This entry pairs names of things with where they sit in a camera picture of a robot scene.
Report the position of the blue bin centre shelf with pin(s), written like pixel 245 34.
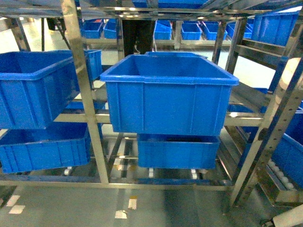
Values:
pixel 174 95

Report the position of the blue bin shelf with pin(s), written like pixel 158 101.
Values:
pixel 174 95
pixel 35 87

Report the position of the stainless steel shelf rack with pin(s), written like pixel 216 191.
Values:
pixel 271 112

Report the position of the blue bin left shelf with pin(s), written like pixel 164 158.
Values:
pixel 35 87

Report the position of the blue bin lower centre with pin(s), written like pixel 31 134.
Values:
pixel 177 151

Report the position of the blue bin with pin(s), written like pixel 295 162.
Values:
pixel 177 151
pixel 62 144

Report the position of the blue bin lower left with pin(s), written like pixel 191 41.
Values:
pixel 62 144

